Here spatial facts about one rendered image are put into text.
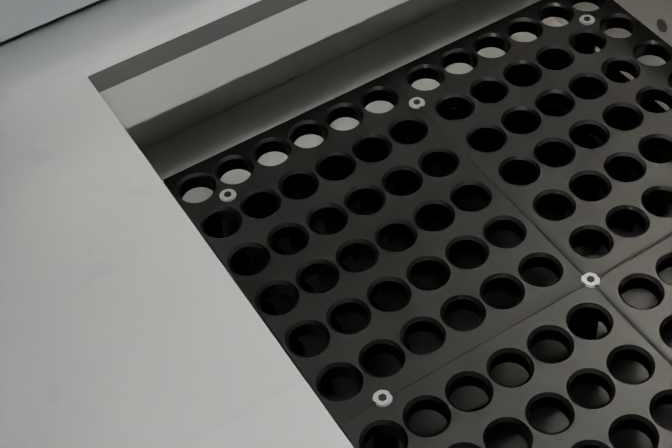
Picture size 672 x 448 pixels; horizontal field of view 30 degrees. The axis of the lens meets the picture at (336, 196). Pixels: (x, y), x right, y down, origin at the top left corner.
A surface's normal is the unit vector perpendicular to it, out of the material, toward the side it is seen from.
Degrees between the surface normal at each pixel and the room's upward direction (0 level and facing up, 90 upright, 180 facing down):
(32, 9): 90
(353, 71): 0
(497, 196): 0
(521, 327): 0
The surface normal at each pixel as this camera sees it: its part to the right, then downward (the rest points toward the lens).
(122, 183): -0.07, -0.66
